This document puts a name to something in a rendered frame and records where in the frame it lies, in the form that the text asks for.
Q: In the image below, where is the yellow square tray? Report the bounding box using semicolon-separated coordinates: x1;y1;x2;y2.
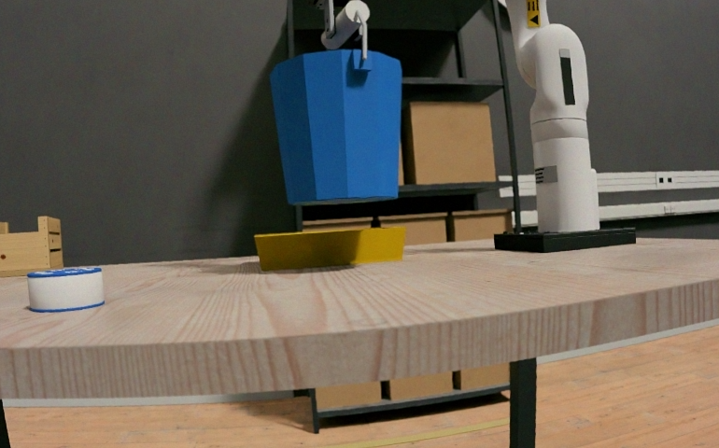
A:
254;227;406;271

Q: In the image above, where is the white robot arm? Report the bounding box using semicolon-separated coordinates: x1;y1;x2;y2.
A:
505;0;599;232

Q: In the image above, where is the light wooden crate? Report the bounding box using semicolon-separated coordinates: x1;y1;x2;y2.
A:
0;217;63;277

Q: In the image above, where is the blue pail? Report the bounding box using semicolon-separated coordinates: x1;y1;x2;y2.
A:
270;1;402;205

